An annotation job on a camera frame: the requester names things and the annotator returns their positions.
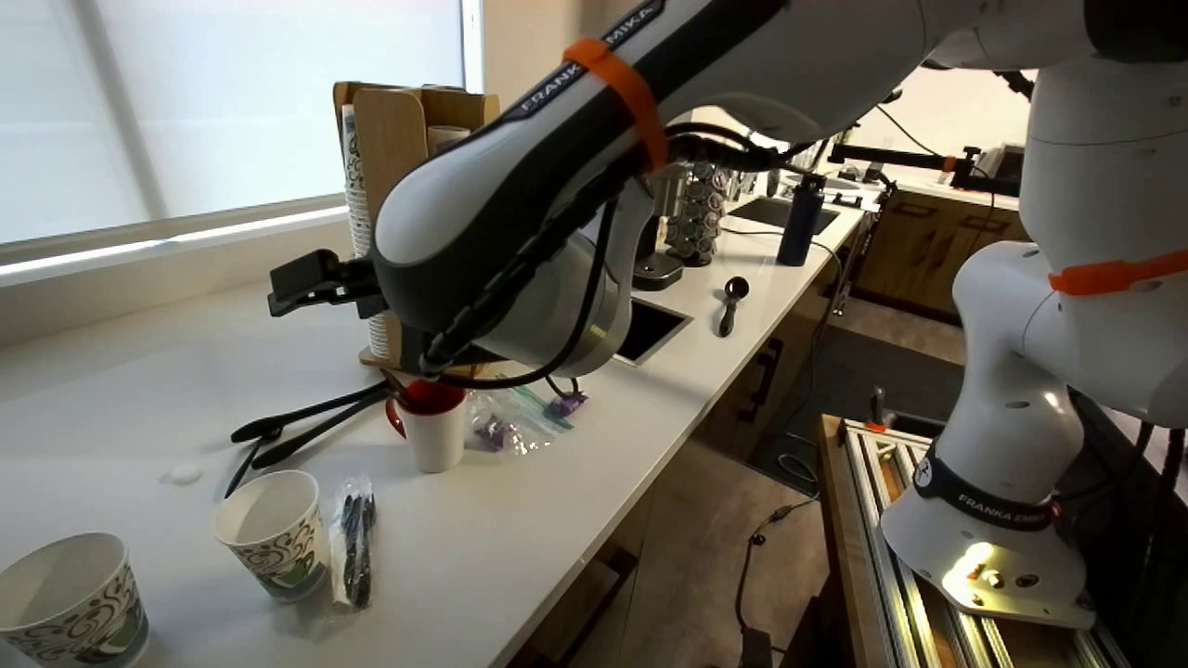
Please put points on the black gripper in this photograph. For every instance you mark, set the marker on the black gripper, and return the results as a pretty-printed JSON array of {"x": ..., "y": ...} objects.
[{"x": 316, "y": 285}]

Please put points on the paper cup with coffee print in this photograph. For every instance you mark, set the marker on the paper cup with coffee print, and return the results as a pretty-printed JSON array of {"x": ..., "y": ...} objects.
[
  {"x": 74, "y": 608},
  {"x": 276, "y": 535}
]

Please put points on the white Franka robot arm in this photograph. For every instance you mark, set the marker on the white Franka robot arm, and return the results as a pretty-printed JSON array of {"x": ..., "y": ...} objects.
[{"x": 520, "y": 211}]

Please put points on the stack of white cup lids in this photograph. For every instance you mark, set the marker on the stack of white cup lids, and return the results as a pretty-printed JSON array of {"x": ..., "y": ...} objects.
[{"x": 355, "y": 186}]

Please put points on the clear bag with purple items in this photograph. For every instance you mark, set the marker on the clear bag with purple items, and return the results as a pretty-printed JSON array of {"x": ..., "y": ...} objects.
[{"x": 525, "y": 419}]

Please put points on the black plastic tongs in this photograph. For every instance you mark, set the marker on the black plastic tongs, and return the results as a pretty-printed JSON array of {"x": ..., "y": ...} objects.
[{"x": 302, "y": 429}]

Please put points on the white mug with red inside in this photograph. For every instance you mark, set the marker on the white mug with red inside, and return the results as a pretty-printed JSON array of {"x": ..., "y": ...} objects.
[{"x": 436, "y": 432}]

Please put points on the window with white blind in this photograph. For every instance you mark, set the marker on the window with white blind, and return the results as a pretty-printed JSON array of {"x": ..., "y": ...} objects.
[{"x": 223, "y": 114}]

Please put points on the black plastic fork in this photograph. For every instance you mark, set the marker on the black plastic fork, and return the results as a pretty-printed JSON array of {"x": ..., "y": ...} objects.
[{"x": 239, "y": 474}]

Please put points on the small white disc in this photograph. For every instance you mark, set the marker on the small white disc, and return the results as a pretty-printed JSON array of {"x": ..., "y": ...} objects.
[{"x": 186, "y": 474}]

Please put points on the black scoop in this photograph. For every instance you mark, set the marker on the black scoop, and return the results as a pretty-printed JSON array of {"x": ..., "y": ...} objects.
[{"x": 732, "y": 299}]

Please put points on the black bottle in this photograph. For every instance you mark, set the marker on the black bottle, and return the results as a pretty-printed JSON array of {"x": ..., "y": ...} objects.
[{"x": 798, "y": 223}]

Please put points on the wooden cabinet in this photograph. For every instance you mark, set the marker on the wooden cabinet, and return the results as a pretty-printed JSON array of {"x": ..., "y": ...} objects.
[{"x": 928, "y": 254}]

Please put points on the black camera stand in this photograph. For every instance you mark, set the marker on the black camera stand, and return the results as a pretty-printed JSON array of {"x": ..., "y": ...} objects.
[{"x": 916, "y": 156}]

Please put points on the aluminium rail base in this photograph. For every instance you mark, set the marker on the aluminium rail base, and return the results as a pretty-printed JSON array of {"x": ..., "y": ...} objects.
[{"x": 891, "y": 596}]

